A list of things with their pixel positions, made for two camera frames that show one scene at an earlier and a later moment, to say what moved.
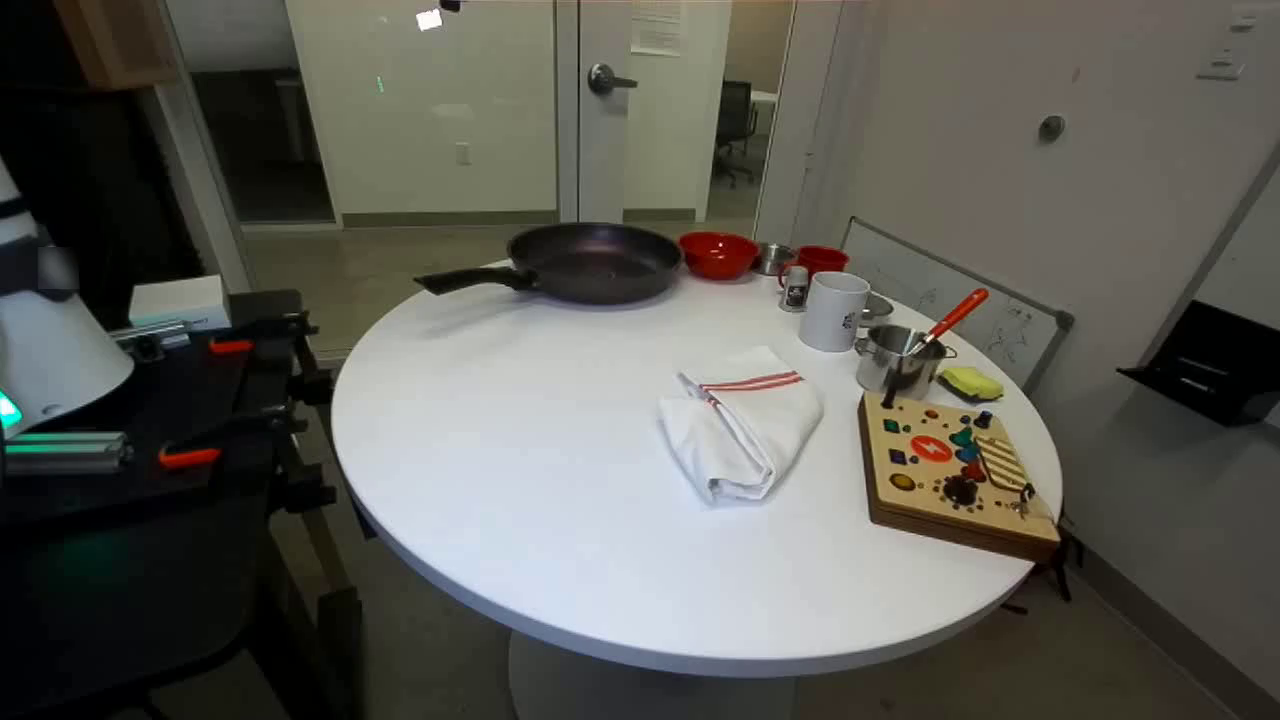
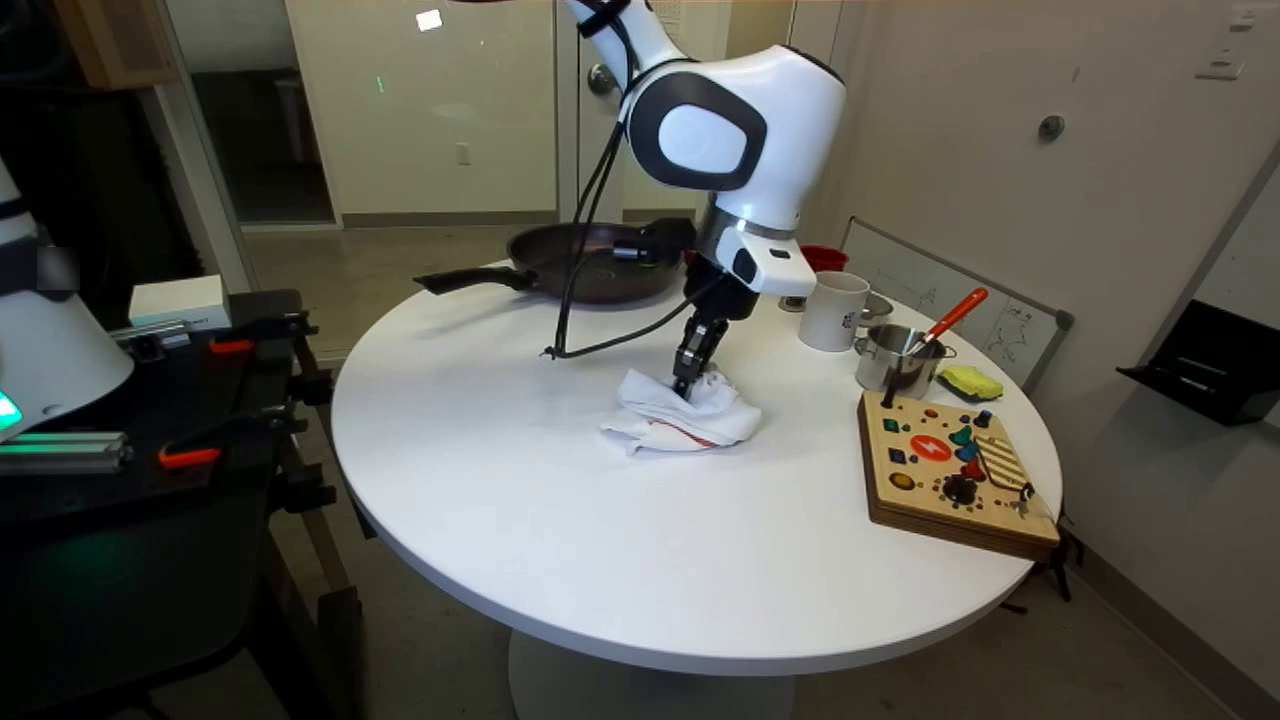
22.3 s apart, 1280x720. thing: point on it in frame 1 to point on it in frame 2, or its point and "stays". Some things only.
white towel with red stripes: [736, 416] to [655, 415]
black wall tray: [1218, 361] stays
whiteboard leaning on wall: [1011, 328] stays
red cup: [821, 256] stays
